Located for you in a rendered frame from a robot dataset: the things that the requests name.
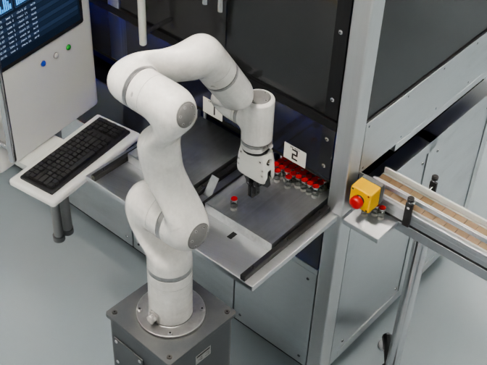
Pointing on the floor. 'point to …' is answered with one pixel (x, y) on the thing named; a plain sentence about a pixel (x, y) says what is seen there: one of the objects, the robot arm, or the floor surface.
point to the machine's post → (345, 170)
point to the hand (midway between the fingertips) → (254, 189)
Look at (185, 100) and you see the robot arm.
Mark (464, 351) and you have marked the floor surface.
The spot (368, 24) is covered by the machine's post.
